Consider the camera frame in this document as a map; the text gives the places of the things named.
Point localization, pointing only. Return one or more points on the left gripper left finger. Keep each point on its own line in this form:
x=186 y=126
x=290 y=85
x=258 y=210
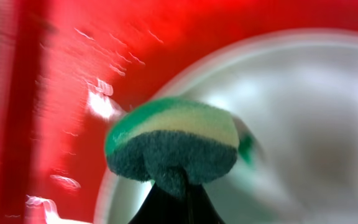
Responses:
x=160 y=207

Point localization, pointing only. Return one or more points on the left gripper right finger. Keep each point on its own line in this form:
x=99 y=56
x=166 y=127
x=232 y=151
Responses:
x=200 y=209

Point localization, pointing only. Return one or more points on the green scrubbing sponge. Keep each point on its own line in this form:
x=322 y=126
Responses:
x=175 y=143

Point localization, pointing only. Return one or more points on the stained white plate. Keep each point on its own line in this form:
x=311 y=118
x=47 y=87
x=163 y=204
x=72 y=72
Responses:
x=296 y=93

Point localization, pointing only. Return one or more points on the red plastic tray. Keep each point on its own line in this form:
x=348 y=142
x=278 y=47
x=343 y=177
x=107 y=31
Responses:
x=65 y=66

